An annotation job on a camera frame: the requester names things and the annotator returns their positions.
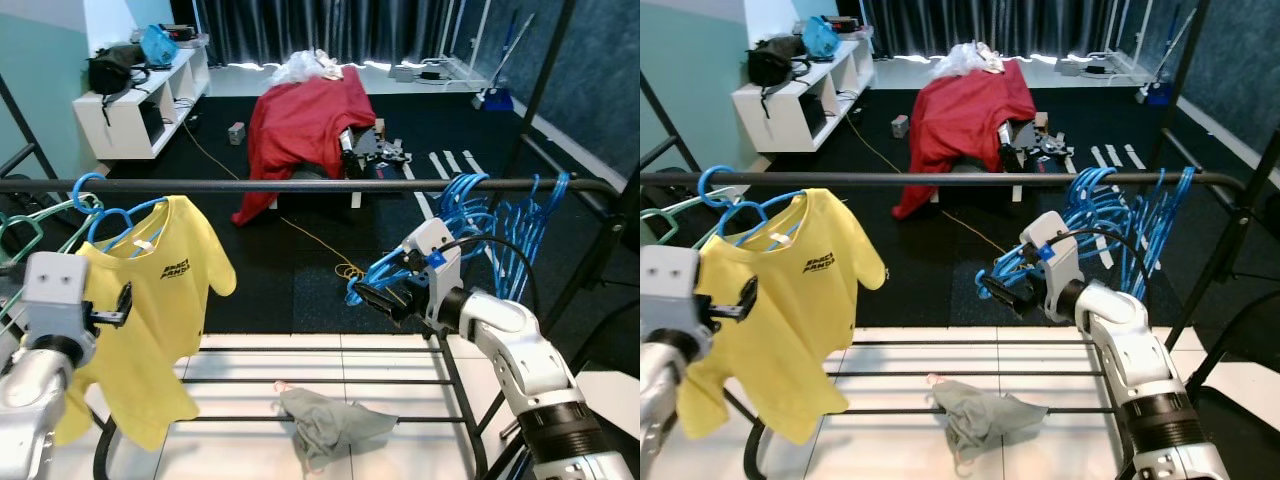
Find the black bag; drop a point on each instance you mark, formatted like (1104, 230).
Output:
(112, 68)
(775, 60)

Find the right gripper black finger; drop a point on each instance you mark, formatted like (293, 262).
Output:
(376, 297)
(1003, 288)

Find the black metal clothes rack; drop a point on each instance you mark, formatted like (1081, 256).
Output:
(300, 185)
(900, 179)

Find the crumpled grey cloth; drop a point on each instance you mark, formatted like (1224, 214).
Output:
(985, 415)
(330, 420)

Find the blue mop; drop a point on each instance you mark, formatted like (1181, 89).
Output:
(497, 99)
(1158, 95)

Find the white plastic bag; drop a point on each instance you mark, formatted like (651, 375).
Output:
(300, 68)
(960, 60)

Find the yellow printed T-shirt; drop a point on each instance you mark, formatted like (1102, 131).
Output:
(790, 300)
(150, 300)

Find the red cover cloth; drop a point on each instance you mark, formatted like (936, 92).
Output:
(300, 125)
(960, 120)

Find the blue bag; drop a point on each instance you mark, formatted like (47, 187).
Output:
(820, 38)
(160, 45)

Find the black metal machine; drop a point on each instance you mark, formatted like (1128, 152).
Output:
(1040, 148)
(375, 155)

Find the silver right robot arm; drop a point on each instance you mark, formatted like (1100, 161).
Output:
(1130, 350)
(520, 350)

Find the white shelf unit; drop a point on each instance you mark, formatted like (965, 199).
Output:
(120, 125)
(775, 115)

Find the small grey box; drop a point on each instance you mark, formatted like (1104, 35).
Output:
(900, 126)
(237, 134)

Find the green plastic hanger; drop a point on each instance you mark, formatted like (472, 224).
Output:
(668, 212)
(60, 208)

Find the black curtain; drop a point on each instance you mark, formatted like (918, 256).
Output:
(1000, 25)
(350, 25)

